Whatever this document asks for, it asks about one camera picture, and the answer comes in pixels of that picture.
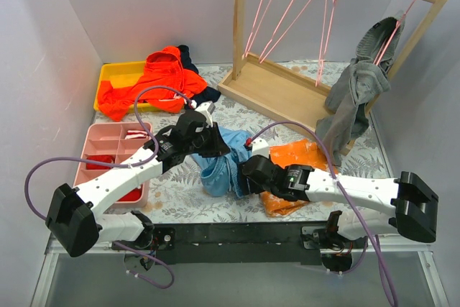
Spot light blue shorts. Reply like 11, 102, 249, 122
191, 128, 251, 198

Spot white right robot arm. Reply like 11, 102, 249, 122
239, 155, 438, 248

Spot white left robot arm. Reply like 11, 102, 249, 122
45, 110, 230, 257

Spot orange tie-dye shorts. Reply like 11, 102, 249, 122
259, 139, 329, 218

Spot bright orange shorts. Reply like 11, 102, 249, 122
98, 46, 207, 122

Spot grey shorts on hanger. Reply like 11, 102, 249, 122
316, 10, 405, 155

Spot pink hanger holding grey shorts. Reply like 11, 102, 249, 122
373, 0, 417, 65

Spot navy blue garment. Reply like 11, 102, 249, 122
177, 45, 221, 105

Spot red white striped cloth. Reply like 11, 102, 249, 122
124, 129, 149, 139

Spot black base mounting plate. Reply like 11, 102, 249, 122
143, 222, 369, 267

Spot pink divided organizer tray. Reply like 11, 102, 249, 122
81, 122, 152, 209

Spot red cloth in front compartment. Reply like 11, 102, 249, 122
117, 186, 143, 203

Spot red folded cloth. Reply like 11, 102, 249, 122
86, 155, 115, 170

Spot yellow plastic bin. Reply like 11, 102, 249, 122
93, 61, 145, 111

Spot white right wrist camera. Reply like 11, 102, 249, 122
244, 137, 270, 158

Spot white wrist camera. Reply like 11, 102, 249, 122
190, 101, 216, 127
244, 137, 270, 158

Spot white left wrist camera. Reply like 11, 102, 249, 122
190, 101, 216, 127

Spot pink wire hanger middle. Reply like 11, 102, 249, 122
258, 0, 313, 64

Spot pink wire hanger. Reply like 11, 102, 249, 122
258, 0, 313, 64
315, 0, 338, 87
243, 0, 273, 58

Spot aluminium frame rail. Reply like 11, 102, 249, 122
30, 223, 450, 307

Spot pink wire hanger right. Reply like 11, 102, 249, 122
315, 0, 338, 87

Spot pink wire hanger left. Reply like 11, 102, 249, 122
243, 0, 273, 58

